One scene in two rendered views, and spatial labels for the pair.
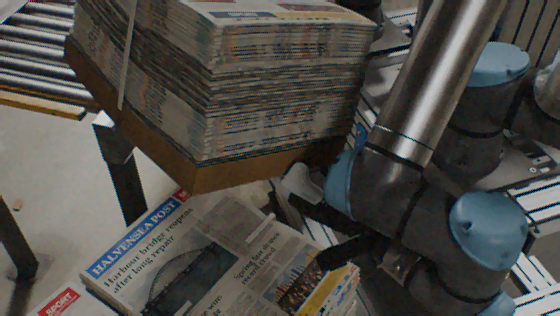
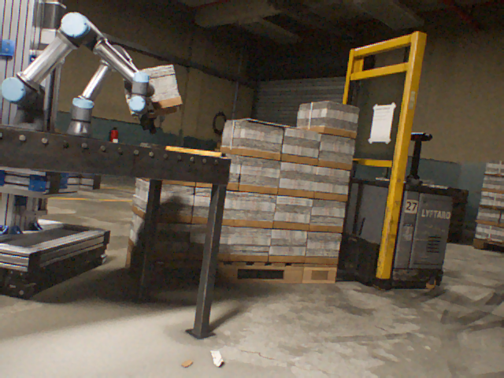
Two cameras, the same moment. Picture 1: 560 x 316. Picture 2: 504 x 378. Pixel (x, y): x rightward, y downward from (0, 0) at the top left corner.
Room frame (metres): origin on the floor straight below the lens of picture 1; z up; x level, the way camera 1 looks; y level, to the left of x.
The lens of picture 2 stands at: (2.76, 1.91, 0.79)
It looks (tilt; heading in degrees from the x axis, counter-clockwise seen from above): 3 degrees down; 208
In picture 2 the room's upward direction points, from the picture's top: 8 degrees clockwise
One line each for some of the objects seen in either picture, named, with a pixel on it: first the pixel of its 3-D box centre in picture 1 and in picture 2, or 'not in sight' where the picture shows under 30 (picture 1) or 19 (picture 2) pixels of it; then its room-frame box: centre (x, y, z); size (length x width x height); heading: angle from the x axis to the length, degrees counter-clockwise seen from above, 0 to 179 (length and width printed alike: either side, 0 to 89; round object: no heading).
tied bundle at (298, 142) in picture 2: not in sight; (287, 146); (-0.20, 0.60, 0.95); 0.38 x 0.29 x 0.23; 55
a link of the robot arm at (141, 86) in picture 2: not in sight; (141, 85); (1.08, 0.36, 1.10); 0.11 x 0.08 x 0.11; 29
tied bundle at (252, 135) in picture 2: not in sight; (250, 140); (0.04, 0.43, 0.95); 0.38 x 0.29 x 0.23; 54
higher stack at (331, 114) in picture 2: not in sight; (316, 191); (-0.44, 0.78, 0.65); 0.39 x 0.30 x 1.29; 54
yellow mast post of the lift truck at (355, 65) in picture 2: not in sight; (342, 153); (-0.99, 0.76, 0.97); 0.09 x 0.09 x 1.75; 54
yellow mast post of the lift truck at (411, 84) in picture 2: not in sight; (398, 157); (-0.60, 1.30, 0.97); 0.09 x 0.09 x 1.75; 54
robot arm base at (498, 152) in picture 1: (468, 132); (79, 127); (0.79, -0.37, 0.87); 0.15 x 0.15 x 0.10
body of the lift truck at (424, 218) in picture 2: not in sight; (393, 229); (-1.09, 1.25, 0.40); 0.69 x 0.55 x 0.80; 54
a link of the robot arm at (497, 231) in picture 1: (464, 238); not in sight; (0.36, -0.20, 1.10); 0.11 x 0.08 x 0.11; 54
